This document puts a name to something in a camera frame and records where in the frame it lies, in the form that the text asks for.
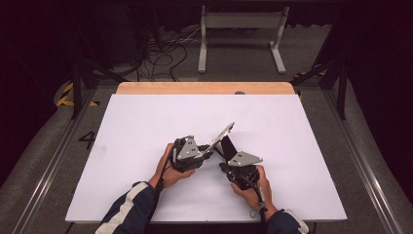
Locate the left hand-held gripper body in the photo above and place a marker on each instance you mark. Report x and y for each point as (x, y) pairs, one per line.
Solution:
(186, 159)

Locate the person's left hand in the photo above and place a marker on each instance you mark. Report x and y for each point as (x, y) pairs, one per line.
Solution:
(168, 177)

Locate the yellow black floor tape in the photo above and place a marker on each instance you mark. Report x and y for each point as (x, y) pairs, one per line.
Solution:
(66, 102)

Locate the white metal table frame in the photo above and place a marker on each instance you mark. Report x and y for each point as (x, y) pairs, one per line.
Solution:
(243, 20)

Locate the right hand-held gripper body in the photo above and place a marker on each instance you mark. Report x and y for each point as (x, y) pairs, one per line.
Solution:
(243, 172)

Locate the aluminium floor rail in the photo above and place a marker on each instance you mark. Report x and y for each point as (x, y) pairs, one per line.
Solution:
(363, 169)
(48, 172)

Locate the black metal stand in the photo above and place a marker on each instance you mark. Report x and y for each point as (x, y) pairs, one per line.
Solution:
(341, 94)
(76, 91)

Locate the person's right hand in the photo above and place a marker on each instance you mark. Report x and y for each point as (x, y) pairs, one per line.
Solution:
(256, 195)

